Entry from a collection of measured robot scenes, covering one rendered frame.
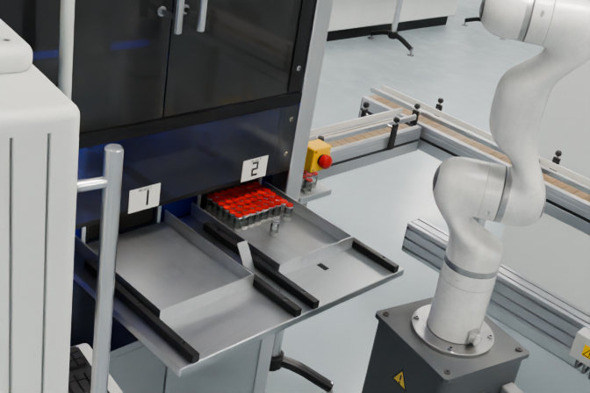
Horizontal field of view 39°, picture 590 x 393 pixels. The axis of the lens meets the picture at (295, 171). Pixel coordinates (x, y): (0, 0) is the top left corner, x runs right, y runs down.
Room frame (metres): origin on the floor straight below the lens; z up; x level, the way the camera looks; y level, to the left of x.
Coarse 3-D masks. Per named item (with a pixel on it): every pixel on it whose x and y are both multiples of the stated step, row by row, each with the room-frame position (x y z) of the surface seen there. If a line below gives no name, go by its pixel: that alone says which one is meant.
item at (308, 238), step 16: (192, 208) 1.88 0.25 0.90; (304, 208) 1.97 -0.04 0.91; (288, 224) 1.92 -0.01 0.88; (304, 224) 1.93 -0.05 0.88; (320, 224) 1.92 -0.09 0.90; (240, 240) 1.75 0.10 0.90; (256, 240) 1.80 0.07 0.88; (272, 240) 1.82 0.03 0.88; (288, 240) 1.83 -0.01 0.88; (304, 240) 1.84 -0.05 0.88; (320, 240) 1.86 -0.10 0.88; (336, 240) 1.87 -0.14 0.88; (352, 240) 1.85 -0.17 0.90; (272, 256) 1.74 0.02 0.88; (288, 256) 1.75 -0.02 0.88; (304, 256) 1.72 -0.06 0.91; (320, 256) 1.76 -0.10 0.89; (288, 272) 1.68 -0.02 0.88
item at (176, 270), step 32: (160, 224) 1.81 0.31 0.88; (96, 256) 1.57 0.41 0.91; (128, 256) 1.63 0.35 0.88; (160, 256) 1.66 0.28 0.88; (192, 256) 1.68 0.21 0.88; (224, 256) 1.66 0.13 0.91; (128, 288) 1.48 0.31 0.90; (160, 288) 1.53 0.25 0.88; (192, 288) 1.55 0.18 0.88; (224, 288) 1.53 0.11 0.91
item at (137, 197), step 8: (160, 184) 1.70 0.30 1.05; (136, 192) 1.66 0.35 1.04; (144, 192) 1.67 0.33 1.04; (152, 192) 1.69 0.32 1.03; (136, 200) 1.66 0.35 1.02; (144, 200) 1.67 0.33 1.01; (152, 200) 1.69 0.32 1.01; (128, 208) 1.64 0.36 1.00; (136, 208) 1.66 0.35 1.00; (144, 208) 1.68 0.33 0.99
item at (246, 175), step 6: (264, 156) 1.95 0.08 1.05; (246, 162) 1.90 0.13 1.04; (252, 162) 1.92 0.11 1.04; (264, 162) 1.95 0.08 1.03; (246, 168) 1.90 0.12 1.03; (258, 168) 1.94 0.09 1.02; (264, 168) 1.95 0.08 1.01; (246, 174) 1.91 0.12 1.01; (258, 174) 1.94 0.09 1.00; (264, 174) 1.96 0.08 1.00; (246, 180) 1.91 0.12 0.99
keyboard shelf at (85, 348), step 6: (84, 348) 1.38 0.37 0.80; (90, 348) 1.39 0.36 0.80; (84, 354) 1.36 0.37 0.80; (90, 354) 1.36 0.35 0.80; (90, 360) 1.35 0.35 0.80; (108, 378) 1.30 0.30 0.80; (108, 384) 1.28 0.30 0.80; (114, 384) 1.29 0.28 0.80; (114, 390) 1.27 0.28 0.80; (120, 390) 1.27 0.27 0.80
